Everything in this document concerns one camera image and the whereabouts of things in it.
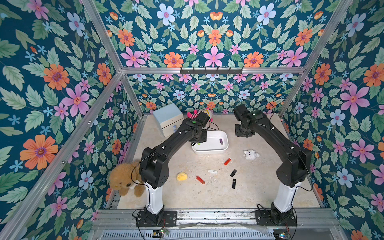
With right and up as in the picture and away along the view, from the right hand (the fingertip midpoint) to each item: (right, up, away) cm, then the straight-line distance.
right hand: (242, 132), depth 86 cm
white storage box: (-13, -8, +18) cm, 24 cm away
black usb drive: (-3, -24, +4) cm, 25 cm away
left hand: (-23, -4, +2) cm, 23 cm away
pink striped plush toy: (-21, +16, +27) cm, 37 cm away
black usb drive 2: (-5, -30, -2) cm, 30 cm away
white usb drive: (-17, -24, +3) cm, 30 cm away
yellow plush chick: (-36, -26, 0) cm, 44 cm away
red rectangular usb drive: (-8, -20, +7) cm, 22 cm away
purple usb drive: (-10, -7, +18) cm, 22 cm away
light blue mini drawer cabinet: (-45, +9, +11) cm, 47 cm away
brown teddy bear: (-60, -20, -17) cm, 65 cm away
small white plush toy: (+7, -15, +7) cm, 18 cm away
